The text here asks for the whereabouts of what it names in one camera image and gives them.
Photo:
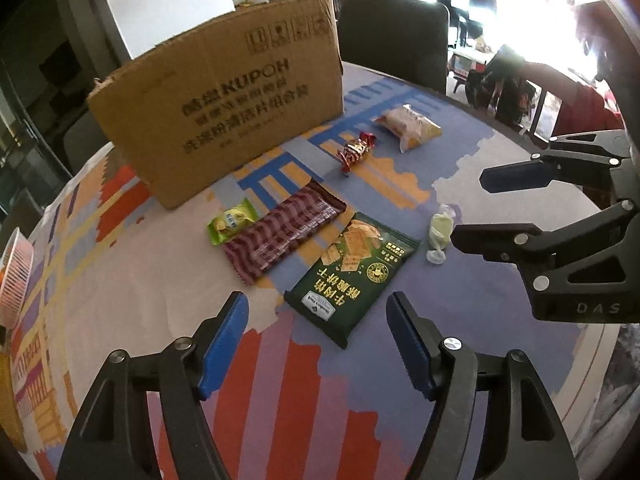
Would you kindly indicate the dark green cracker packet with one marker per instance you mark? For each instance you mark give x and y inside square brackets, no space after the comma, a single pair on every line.
[352,272]

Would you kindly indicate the brown striped snack bar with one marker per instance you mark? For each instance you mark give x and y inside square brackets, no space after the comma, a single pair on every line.
[285,232]

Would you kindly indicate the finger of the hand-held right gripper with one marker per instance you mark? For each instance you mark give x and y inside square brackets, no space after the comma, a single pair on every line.
[490,242]
[515,175]

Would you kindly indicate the colourful patterned table mat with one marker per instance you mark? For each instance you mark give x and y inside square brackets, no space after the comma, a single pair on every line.
[300,410]

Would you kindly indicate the white slatted basket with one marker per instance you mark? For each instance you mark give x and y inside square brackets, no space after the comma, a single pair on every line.
[17,280]

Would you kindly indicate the black framed glass sliding door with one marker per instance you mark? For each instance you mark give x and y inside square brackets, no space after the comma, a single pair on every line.
[35,110]

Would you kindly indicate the pale green candy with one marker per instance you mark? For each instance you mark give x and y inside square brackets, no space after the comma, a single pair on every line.
[440,232]

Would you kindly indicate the brown cardboard box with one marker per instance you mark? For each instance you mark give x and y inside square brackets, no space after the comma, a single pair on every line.
[225,105]

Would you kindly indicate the beige pastry packet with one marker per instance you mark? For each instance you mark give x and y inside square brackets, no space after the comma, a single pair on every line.
[407,125]

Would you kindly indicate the red garment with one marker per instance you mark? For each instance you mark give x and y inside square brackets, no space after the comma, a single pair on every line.
[580,95]

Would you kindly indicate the red and gold candy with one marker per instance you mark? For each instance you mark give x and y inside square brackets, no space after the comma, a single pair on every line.
[356,150]

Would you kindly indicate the black bag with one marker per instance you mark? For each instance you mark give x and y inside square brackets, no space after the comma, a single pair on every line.
[500,85]

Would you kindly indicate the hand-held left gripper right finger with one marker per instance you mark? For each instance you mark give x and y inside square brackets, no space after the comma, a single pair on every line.
[410,345]

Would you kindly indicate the yellow-green small snack packet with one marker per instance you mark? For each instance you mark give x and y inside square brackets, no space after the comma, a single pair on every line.
[232,220]

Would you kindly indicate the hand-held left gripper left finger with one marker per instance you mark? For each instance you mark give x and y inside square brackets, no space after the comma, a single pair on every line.
[225,345]

